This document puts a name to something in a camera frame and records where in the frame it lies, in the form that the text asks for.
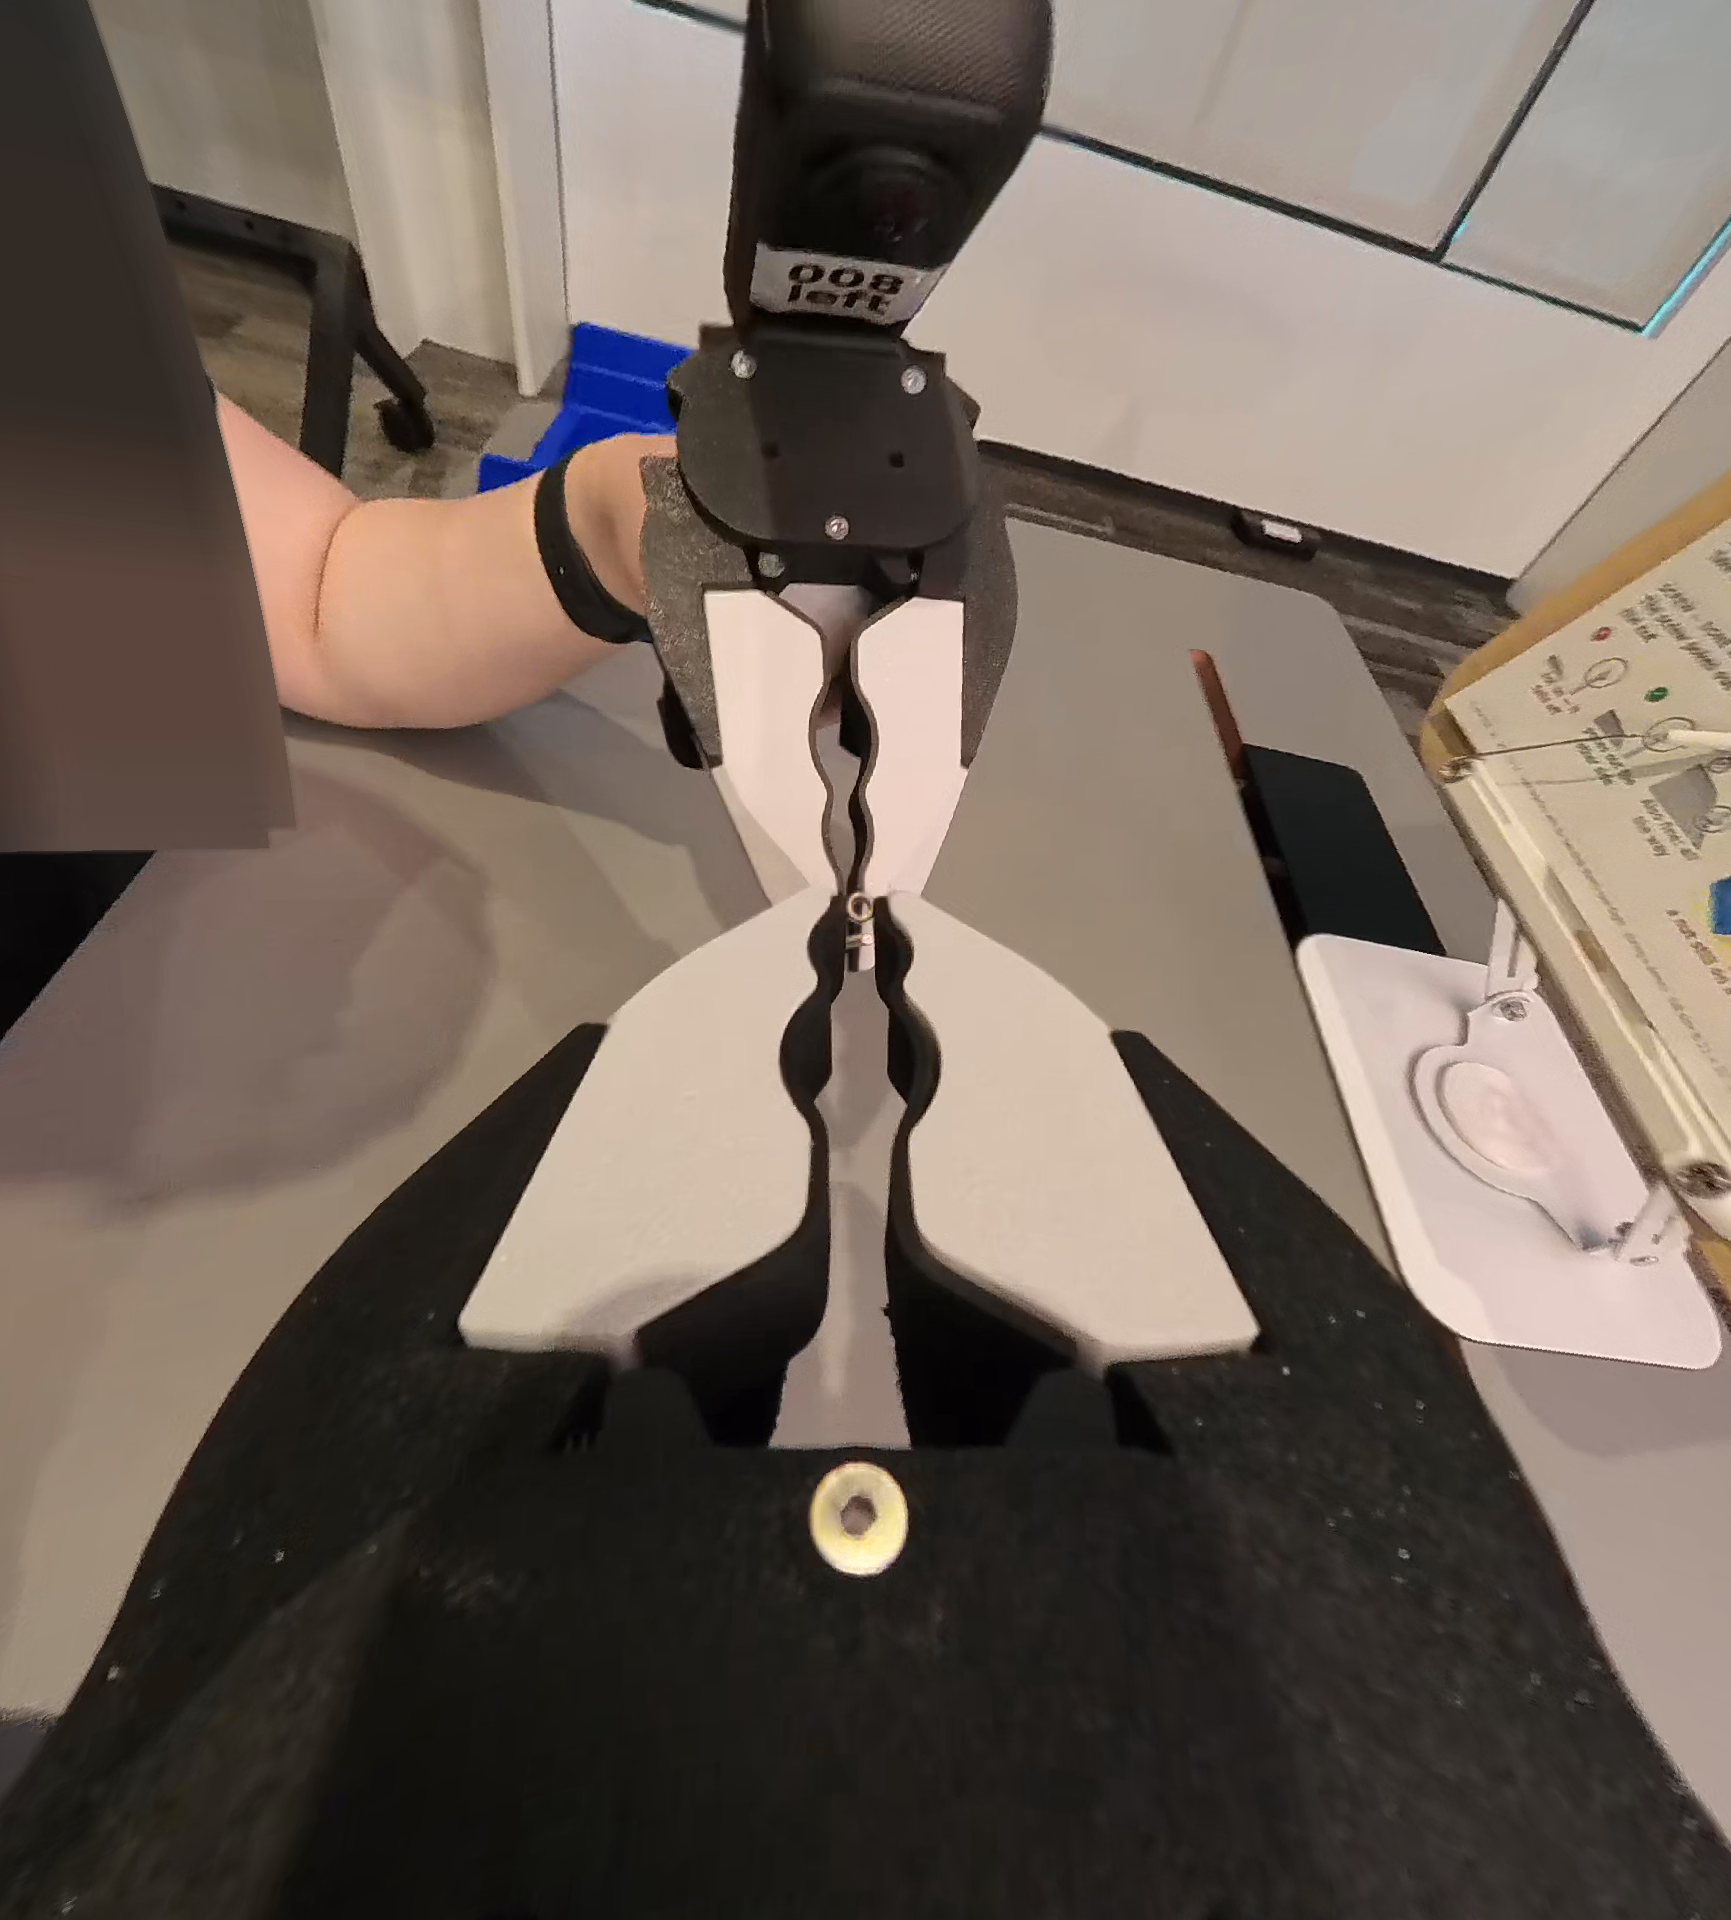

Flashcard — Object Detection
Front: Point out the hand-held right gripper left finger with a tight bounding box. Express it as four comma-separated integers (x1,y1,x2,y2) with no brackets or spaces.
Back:
457,891,843,1369

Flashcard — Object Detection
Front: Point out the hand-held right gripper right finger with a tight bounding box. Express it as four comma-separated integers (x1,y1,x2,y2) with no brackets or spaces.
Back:
877,891,1259,1369

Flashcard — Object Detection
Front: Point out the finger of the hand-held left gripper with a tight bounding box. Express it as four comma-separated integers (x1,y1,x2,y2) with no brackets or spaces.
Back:
707,588,843,901
841,595,969,900

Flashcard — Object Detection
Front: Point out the blue plastic bin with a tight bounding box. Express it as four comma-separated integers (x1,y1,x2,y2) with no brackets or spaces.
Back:
477,322,687,498

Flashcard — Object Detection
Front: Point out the person's left forearm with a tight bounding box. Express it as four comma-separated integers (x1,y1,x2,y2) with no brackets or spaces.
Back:
211,396,657,731

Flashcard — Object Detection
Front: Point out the printed instruction sheet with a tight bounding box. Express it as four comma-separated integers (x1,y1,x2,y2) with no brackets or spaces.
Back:
1449,450,1731,1188

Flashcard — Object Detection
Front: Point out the black desk cable cover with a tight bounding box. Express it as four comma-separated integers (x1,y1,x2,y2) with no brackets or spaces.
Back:
1239,743,1451,962

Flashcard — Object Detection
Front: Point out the black desk frame with casters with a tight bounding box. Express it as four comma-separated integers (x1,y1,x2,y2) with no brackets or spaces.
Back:
151,186,439,474

